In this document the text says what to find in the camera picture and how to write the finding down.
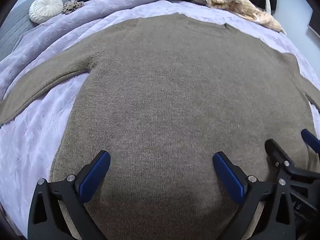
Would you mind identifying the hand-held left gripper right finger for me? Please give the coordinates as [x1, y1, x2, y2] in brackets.
[212, 152, 297, 240]

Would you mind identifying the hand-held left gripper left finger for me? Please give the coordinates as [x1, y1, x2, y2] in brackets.
[27, 150, 111, 240]

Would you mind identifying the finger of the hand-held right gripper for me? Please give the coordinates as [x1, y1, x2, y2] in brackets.
[264, 139, 320, 181]
[301, 129, 320, 153]

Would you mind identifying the olive brown knit sweater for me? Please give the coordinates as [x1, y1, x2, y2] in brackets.
[0, 14, 320, 240]

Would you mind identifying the lavender plush blanket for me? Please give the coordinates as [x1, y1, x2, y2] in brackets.
[0, 0, 320, 233]

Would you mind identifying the dark flat screen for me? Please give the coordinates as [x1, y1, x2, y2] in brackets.
[307, 4, 320, 34]

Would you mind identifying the beige crumpled cloth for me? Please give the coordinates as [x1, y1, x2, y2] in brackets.
[62, 1, 85, 14]

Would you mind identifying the round cream pleated cushion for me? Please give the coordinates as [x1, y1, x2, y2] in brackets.
[29, 0, 64, 24]

